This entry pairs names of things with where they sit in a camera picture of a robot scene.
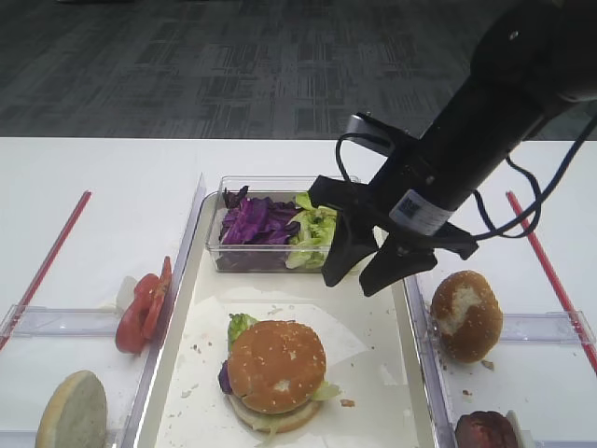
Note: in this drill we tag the left red strip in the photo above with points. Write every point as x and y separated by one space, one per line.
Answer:
46 266

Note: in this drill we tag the rear tomato slice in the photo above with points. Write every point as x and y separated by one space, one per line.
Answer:
156 295

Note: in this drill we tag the upper left clear holder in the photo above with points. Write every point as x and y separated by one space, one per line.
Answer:
25 321

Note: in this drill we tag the right clear long rail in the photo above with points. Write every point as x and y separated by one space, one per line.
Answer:
441 425

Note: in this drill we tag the bottom bun standing left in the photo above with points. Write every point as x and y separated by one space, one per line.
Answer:
76 414

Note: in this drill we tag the clear plastic salad container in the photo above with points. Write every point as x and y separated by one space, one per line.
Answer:
255 258

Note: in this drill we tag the purple cabbage strip on bun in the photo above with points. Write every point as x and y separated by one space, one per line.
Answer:
223 379

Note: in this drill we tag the green lettuce leaf on bun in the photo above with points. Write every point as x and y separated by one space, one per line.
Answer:
240 324

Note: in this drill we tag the cream rectangular serving tray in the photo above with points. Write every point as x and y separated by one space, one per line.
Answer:
379 405

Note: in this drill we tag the bottom bun on tray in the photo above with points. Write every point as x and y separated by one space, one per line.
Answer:
277 423

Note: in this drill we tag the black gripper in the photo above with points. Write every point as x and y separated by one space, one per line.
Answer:
404 252

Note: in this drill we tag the front dark meat patty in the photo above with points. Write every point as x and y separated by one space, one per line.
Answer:
485 430

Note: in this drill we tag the clear long rail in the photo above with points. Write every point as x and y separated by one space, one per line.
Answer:
130 433
441 425

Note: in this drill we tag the sesame top bun rear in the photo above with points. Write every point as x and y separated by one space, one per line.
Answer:
468 316

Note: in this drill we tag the upper right clear holder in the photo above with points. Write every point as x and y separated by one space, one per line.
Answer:
560 328

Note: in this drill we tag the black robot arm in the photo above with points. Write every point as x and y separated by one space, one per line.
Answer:
537 61

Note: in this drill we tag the sesame top bun front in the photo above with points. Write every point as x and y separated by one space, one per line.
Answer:
277 368

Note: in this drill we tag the white stopper near tomatoes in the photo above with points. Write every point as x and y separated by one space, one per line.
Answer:
125 295

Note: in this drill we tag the white stopper near patties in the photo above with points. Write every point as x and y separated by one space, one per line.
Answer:
523 436

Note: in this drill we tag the tomato slice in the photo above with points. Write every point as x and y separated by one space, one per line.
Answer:
129 337
156 295

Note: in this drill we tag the sesame bun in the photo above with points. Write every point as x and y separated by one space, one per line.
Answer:
468 316
277 368

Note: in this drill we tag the front tomato slice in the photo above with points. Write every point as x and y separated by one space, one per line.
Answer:
129 337

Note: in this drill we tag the shredded purple cabbage pile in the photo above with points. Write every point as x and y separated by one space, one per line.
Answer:
256 221

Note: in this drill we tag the green lettuce pile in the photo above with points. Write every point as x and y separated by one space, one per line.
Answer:
316 229

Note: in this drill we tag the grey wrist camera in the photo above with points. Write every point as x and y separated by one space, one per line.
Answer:
370 133

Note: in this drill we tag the left clear long rail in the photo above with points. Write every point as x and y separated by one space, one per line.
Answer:
130 433

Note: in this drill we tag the right red strip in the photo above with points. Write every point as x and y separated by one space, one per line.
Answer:
559 290

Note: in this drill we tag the clear holder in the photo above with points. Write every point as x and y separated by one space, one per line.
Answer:
560 328
25 321

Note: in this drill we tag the red strip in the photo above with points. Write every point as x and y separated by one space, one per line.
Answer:
46 266
559 290

